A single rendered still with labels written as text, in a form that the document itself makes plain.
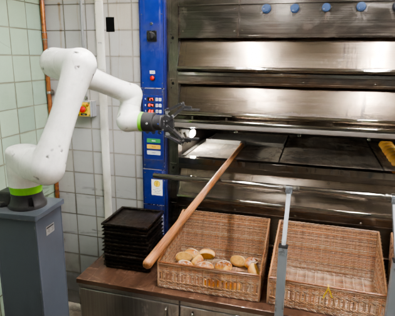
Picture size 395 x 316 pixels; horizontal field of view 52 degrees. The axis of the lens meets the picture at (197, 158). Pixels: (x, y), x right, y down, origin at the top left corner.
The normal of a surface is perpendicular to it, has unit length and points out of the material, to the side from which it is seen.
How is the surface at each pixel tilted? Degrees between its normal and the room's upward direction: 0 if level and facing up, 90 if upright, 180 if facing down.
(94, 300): 90
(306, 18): 90
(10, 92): 90
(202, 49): 69
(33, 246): 90
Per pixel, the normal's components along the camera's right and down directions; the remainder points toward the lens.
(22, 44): 0.96, 0.07
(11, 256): -0.21, 0.23
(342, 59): -0.25, -0.11
